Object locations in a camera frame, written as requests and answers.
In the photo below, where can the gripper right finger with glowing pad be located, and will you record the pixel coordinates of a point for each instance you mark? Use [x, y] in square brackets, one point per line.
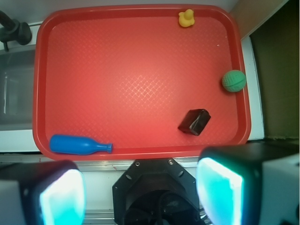
[257, 183]

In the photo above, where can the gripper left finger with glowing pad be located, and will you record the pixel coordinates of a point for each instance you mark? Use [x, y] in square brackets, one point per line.
[47, 193]

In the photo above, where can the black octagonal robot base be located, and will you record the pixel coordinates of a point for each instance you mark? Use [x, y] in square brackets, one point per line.
[156, 192]

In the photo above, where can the green textured ball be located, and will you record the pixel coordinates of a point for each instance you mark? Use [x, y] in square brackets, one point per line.
[234, 81]

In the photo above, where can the blue plastic bottle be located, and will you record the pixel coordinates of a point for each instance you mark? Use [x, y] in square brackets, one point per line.
[77, 145]

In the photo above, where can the dark brown glossy block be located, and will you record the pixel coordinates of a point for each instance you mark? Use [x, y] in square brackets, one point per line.
[194, 122]

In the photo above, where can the red plastic tray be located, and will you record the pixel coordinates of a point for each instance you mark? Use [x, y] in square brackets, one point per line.
[128, 75]

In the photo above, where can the stainless steel sink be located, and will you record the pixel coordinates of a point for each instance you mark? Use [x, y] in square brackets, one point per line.
[16, 88]

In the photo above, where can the yellow rubber duck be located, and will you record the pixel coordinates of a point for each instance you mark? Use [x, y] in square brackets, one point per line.
[186, 18]

